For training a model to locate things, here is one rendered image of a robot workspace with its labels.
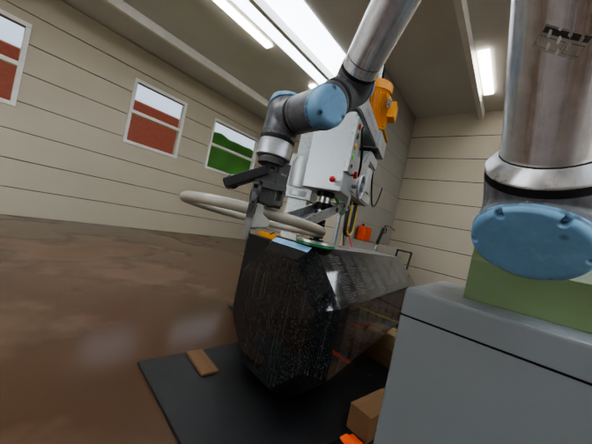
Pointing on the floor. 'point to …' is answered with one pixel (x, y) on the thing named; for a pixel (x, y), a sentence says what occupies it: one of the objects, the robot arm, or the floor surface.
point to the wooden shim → (202, 362)
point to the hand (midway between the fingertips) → (244, 233)
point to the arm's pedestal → (484, 375)
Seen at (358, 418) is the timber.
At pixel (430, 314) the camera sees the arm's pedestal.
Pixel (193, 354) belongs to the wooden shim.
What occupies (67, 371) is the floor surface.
